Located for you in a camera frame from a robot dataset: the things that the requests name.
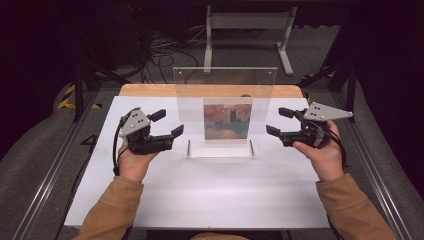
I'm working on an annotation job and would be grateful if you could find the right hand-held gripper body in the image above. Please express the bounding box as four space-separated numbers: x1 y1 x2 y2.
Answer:
279 101 354 149

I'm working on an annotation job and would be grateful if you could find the painting print card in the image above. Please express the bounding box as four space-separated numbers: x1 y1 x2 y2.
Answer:
203 97 254 145

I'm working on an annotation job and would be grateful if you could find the hand-held gripper cable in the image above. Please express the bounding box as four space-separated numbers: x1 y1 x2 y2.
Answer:
301 119 348 169
112 108 141 177

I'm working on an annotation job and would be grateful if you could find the yellow black hazard tape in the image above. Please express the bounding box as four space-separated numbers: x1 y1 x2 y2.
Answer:
57 84 103 110
301 68 336 81

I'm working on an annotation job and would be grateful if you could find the white foam board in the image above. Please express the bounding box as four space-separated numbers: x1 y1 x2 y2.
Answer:
63 95 331 230

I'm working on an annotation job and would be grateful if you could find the aluminium floor rail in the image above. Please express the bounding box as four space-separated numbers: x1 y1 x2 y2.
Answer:
11 88 101 240
329 91 414 240

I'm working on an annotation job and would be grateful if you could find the tangle of black cables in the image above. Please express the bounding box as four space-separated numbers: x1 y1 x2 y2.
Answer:
139 26 208 84

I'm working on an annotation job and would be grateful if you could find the white metal stand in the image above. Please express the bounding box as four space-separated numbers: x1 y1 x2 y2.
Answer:
202 4 298 77

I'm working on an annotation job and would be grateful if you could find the right hand-held gripper cable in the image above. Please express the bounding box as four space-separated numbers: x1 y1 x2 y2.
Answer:
301 119 348 169

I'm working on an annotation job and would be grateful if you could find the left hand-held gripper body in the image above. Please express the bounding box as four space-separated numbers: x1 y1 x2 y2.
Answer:
118 106 176 155

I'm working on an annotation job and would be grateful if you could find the clear acrylic photo frame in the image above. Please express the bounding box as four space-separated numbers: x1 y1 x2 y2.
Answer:
172 66 279 160

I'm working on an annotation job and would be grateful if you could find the black metal stand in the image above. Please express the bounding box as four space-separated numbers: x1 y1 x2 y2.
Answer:
71 59 131 123
298 59 358 123

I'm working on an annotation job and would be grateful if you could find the person's left hand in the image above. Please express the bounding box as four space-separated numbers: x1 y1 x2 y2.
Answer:
117 144 160 184

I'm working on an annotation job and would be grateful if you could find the person's right hand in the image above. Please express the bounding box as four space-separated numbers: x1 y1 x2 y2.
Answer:
292 119 345 183

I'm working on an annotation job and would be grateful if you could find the left hand-held gripper cable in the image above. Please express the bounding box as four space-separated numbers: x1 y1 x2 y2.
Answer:
112 108 141 177

